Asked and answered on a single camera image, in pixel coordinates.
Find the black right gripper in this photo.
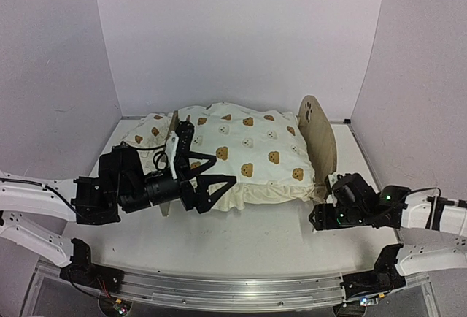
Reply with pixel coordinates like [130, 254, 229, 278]
[309, 205, 369, 232]

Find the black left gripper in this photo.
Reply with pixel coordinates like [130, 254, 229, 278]
[118, 151, 236, 215]

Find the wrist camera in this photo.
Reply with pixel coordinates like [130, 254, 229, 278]
[165, 121, 194, 180]
[326, 172, 344, 195]

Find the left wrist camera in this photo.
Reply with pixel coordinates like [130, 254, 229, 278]
[165, 121, 194, 180]

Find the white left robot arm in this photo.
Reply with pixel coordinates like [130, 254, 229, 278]
[1, 143, 236, 286]

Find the aluminium table edge rail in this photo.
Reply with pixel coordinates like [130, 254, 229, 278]
[121, 115, 351, 124]

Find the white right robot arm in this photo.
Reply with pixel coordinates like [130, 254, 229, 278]
[309, 173, 466, 300]

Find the small bear print pillow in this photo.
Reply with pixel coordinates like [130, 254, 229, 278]
[123, 112, 173, 159]

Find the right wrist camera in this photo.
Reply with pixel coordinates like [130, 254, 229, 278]
[326, 172, 344, 195]

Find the large bear print cushion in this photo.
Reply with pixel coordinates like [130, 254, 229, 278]
[178, 102, 314, 211]

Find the wooden pet bed frame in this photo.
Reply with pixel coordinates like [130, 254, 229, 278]
[167, 96, 337, 205]

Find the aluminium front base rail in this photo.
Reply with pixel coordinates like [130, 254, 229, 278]
[21, 261, 440, 316]

